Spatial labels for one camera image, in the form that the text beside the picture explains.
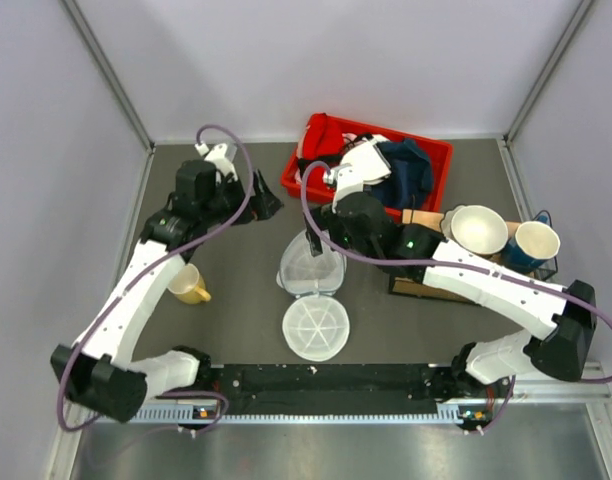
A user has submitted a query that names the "red plastic bin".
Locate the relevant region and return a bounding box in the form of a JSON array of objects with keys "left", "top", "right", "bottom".
[{"left": 280, "top": 113, "right": 453, "bottom": 223}]

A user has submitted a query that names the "navy blue garment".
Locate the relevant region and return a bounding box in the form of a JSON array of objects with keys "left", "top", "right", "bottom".
[{"left": 370, "top": 138, "right": 434, "bottom": 210}]

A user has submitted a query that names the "cream bowl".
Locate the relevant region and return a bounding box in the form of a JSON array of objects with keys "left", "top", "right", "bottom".
[{"left": 439, "top": 205, "right": 509, "bottom": 257}]

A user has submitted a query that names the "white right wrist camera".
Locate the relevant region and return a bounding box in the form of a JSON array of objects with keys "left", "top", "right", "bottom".
[{"left": 322, "top": 164, "right": 364, "bottom": 211}]

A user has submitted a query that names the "blue cup cream inside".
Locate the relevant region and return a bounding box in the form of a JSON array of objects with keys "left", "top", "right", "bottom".
[{"left": 500, "top": 220, "right": 561, "bottom": 275}]

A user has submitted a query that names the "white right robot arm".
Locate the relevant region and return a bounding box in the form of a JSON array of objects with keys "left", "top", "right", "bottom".
[{"left": 305, "top": 193, "right": 597, "bottom": 396}]

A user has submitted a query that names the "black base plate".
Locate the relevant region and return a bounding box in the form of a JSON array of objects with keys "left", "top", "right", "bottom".
[{"left": 159, "top": 363, "right": 510, "bottom": 416}]

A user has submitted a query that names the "yellow mug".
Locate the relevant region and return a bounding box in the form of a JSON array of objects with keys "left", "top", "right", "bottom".
[{"left": 167, "top": 264, "right": 211, "bottom": 305}]

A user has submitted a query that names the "grey slotted cable duct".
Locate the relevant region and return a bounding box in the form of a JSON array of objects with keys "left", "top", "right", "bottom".
[{"left": 135, "top": 403, "right": 480, "bottom": 425}]

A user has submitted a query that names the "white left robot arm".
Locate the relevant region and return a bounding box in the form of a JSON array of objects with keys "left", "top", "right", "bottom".
[{"left": 50, "top": 160, "right": 282, "bottom": 423}]

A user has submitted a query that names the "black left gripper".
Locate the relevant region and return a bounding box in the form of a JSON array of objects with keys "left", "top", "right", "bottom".
[{"left": 200, "top": 167, "right": 282, "bottom": 227}]

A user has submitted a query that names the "white mesh laundry bag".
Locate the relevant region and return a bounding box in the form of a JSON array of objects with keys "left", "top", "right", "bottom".
[{"left": 276, "top": 231, "right": 350, "bottom": 363}]

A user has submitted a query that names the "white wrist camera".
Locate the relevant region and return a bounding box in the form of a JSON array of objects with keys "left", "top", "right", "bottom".
[
  {"left": 194, "top": 142, "right": 238, "bottom": 183},
  {"left": 322, "top": 164, "right": 364, "bottom": 211}
]

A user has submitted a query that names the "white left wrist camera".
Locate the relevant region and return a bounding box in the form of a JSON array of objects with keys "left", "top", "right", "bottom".
[{"left": 194, "top": 142, "right": 238, "bottom": 183}]

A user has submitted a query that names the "pink garment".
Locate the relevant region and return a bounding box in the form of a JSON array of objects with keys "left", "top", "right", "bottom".
[{"left": 342, "top": 133, "right": 357, "bottom": 144}]

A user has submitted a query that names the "black wire wooden shelf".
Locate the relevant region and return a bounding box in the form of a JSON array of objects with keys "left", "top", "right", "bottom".
[{"left": 388, "top": 204, "right": 559, "bottom": 304}]

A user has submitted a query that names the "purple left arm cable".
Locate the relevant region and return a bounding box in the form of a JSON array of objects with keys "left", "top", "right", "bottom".
[{"left": 56, "top": 124, "right": 256, "bottom": 434}]

